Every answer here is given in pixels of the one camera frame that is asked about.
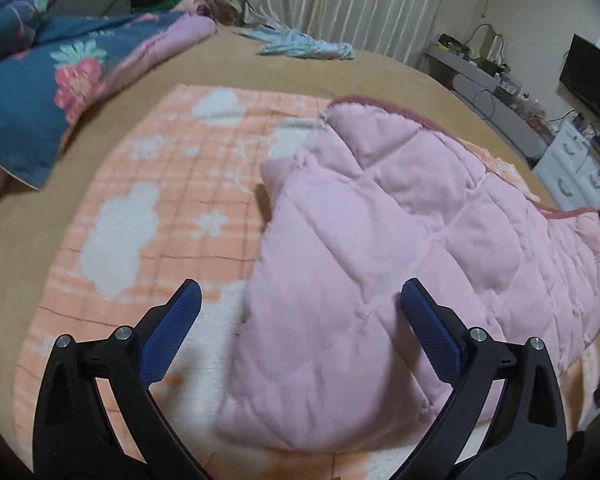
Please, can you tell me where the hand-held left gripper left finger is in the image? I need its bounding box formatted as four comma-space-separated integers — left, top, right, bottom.
32, 279, 213, 480

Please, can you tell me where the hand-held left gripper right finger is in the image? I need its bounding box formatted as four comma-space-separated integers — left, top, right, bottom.
392, 279, 568, 480

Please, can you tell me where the pink quilted blanket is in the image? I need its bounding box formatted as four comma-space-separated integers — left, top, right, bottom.
215, 94, 600, 452

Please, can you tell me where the orange checkered fleece blanket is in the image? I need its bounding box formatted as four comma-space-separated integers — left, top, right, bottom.
12, 84, 600, 480

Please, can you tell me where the white drawer cabinet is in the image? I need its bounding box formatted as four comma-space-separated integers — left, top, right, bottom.
532, 120, 600, 211

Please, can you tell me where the grey cluttered desk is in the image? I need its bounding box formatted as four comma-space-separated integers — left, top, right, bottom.
425, 42, 556, 168

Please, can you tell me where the blue floral quilt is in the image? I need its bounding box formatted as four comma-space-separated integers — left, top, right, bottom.
0, 0, 218, 192

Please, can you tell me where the clutter of small gadgets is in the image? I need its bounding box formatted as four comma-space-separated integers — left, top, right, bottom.
437, 22, 553, 128

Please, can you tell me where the bed with tan sheet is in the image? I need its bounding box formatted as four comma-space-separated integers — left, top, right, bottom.
0, 22, 561, 411

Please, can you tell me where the black television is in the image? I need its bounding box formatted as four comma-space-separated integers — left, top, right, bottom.
559, 33, 600, 139

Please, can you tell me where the light blue cloth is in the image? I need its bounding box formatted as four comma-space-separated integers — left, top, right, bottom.
235, 26, 356, 62

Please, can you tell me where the white striped curtain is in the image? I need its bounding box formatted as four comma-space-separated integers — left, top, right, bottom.
217, 0, 470, 68

